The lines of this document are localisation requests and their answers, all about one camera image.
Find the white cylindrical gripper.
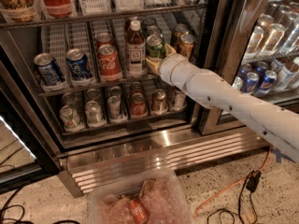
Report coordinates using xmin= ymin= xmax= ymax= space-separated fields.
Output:
xmin=146 ymin=44 xmax=199 ymax=92

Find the green soda can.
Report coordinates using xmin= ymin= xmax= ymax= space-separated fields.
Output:
xmin=141 ymin=17 xmax=157 ymax=32
xmin=147 ymin=27 xmax=163 ymax=37
xmin=146 ymin=34 xmax=165 ymax=59

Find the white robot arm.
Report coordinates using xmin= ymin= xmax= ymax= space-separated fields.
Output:
xmin=146 ymin=45 xmax=299 ymax=162

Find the front brown gold can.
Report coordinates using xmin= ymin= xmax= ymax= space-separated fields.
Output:
xmin=178 ymin=34 xmax=195 ymax=60

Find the brown gold can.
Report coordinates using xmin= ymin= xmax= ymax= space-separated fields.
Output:
xmin=170 ymin=23 xmax=189 ymax=49
xmin=178 ymin=34 xmax=195 ymax=60

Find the back brown gold can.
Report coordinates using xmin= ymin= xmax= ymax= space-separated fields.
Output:
xmin=170 ymin=23 xmax=189 ymax=49

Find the back red can bottom shelf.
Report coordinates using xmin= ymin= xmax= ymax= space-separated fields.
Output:
xmin=130 ymin=81 xmax=143 ymax=96

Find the red can shelf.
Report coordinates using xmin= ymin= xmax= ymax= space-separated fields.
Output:
xmin=131 ymin=93 xmax=147 ymax=116
xmin=130 ymin=81 xmax=143 ymax=96

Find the brown can bottom shelf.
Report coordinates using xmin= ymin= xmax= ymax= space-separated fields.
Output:
xmin=151 ymin=89 xmax=166 ymax=112

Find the front red cola can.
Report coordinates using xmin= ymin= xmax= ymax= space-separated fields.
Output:
xmin=97 ymin=44 xmax=121 ymax=76

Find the back red cola can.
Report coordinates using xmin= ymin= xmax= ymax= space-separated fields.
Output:
xmin=96 ymin=32 xmax=114 ymax=49

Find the blue pepsi can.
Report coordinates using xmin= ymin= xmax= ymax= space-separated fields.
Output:
xmin=66 ymin=49 xmax=93 ymax=80

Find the fridge glass door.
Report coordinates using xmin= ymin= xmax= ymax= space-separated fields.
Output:
xmin=198 ymin=0 xmax=299 ymax=135

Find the blue pepsi can right fridge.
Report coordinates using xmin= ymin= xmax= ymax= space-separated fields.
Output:
xmin=240 ymin=72 xmax=259 ymax=93

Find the white green can bottom left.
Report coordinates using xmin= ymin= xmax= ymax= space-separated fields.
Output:
xmin=60 ymin=105 xmax=81 ymax=129

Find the blue silver can left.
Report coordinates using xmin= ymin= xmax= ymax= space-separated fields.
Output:
xmin=34 ymin=53 xmax=64 ymax=86

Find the large red cola can top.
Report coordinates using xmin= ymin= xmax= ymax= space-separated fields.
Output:
xmin=43 ymin=0 xmax=72 ymax=18

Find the red cola can in bin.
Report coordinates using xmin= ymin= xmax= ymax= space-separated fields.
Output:
xmin=129 ymin=198 xmax=149 ymax=224

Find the brown tea bottle white cap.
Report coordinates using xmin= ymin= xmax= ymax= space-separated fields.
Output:
xmin=125 ymin=20 xmax=146 ymax=77

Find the small bottle bottom right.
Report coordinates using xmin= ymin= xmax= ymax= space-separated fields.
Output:
xmin=170 ymin=87 xmax=186 ymax=110

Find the clear plastic bin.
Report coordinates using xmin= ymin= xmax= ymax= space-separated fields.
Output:
xmin=88 ymin=168 xmax=194 ymax=224

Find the black power adapter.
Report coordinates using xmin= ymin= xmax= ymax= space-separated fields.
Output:
xmin=246 ymin=171 xmax=261 ymax=192

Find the orange extension cable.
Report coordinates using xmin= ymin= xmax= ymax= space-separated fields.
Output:
xmin=193 ymin=147 xmax=273 ymax=218

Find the black cable floor left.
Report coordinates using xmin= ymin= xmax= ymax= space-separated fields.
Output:
xmin=0 ymin=187 xmax=82 ymax=224

